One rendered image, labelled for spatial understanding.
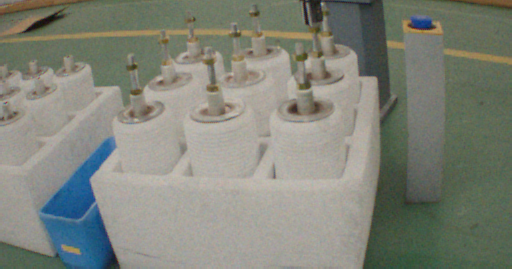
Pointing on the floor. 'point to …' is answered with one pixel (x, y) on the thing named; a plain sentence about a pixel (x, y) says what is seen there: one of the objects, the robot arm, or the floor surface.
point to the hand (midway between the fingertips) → (311, 12)
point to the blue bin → (80, 216)
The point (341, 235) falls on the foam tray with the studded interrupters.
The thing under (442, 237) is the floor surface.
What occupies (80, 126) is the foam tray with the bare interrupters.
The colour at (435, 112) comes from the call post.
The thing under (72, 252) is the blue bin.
